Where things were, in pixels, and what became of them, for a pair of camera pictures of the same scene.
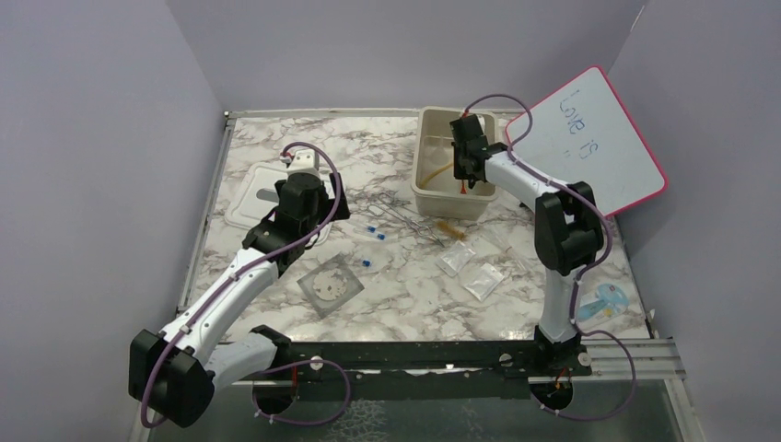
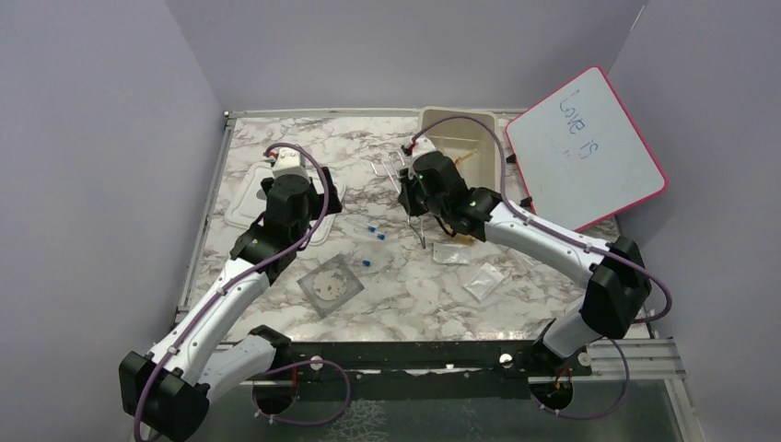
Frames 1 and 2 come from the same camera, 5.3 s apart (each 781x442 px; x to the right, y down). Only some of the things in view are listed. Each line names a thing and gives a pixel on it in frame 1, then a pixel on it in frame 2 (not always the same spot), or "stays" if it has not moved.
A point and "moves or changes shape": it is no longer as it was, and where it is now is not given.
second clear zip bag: (483, 282) stays
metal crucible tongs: (390, 209) → (423, 239)
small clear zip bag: (456, 259) moves or changes shape
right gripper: (460, 173) → (409, 180)
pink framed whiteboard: (584, 133) stays
